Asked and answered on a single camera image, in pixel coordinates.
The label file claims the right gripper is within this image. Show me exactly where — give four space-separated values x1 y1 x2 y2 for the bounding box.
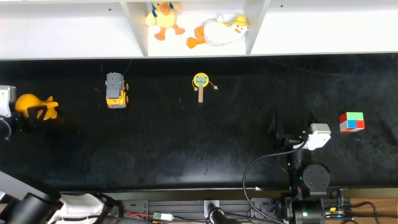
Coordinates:
266 110 318 149

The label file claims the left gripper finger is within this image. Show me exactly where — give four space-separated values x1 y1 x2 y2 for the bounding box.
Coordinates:
26 105 49 123

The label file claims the yellow rubber duck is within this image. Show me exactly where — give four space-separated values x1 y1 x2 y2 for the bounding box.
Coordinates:
14 93 60 121

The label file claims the many-coloured puzzle cube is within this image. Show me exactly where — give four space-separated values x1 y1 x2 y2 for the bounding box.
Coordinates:
338 111 366 133

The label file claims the grey and yellow toy truck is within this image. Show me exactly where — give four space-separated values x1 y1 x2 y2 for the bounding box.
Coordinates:
104 72 130 110

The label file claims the yellow wooden rattle drum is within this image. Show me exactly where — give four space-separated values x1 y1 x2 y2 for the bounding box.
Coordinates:
192 72 219 104

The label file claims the white shelf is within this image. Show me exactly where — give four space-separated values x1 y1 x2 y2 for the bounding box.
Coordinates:
0 0 398 60

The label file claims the white plush duck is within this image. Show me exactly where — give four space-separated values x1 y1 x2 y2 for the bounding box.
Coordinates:
186 14 249 49

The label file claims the yellow plush duck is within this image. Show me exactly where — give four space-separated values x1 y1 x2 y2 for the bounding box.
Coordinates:
145 1 187 42

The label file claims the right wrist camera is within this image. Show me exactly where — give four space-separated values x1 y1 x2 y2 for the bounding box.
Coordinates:
300 123 332 151

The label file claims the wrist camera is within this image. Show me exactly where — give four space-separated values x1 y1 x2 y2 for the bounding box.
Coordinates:
300 123 332 151
0 85 17 118

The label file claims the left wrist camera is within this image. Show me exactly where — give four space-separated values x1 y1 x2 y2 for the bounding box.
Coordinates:
0 85 17 118

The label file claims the black cable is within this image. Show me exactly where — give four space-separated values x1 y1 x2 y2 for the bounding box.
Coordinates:
242 133 309 224

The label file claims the mounting rail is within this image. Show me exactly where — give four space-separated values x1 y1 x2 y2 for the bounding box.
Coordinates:
121 188 398 224

